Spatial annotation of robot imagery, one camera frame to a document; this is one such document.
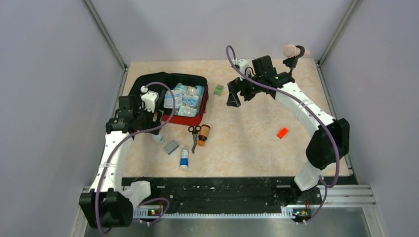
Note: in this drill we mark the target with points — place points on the grey blue pill blister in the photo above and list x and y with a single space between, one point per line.
171 146

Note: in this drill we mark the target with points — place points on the teal gauze packet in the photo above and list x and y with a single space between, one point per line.
185 111

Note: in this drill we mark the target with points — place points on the amber medicine bottle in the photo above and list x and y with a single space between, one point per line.
204 133

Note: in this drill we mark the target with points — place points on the blue cotton swab bag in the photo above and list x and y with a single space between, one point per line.
186 89

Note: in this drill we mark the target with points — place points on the small green box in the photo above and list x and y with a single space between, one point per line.
219 90

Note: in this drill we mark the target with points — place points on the clear white cap bottle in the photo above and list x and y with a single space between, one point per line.
159 138

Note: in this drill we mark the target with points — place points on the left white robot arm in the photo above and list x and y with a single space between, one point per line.
107 204

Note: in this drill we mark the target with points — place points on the blue white plaster packet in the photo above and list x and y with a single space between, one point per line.
191 100

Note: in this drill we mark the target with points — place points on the orange red block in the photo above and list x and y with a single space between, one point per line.
282 133

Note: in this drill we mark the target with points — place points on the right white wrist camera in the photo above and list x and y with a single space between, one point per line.
242 65

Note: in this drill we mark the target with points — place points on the white blue spray bottle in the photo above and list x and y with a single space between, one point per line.
184 158

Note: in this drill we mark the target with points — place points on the white blue dressing pouch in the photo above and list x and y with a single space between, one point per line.
173 99

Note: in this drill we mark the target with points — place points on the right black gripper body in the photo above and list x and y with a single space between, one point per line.
250 89

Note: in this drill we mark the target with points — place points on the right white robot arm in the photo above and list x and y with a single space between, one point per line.
329 140

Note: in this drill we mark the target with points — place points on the black handled scissors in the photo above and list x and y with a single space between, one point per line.
194 130

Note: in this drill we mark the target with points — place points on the black microphone stand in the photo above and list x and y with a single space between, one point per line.
293 53

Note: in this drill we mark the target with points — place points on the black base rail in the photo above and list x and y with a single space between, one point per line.
228 195

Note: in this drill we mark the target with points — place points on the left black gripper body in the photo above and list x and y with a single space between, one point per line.
146 118

